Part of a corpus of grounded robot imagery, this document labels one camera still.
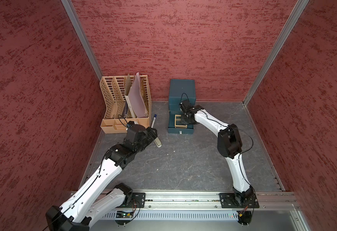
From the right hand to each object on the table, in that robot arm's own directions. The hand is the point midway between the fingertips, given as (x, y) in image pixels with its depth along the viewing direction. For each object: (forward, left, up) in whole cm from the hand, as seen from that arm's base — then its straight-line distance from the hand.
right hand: (186, 122), depth 100 cm
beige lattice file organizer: (+10, +51, +3) cm, 52 cm away
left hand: (-20, +20, +16) cm, 33 cm away
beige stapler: (-13, +20, -3) cm, 24 cm away
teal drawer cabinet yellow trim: (+25, +4, +9) cm, 27 cm away
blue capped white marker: (+11, +24, -4) cm, 26 cm away
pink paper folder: (+9, +34, +17) cm, 39 cm away
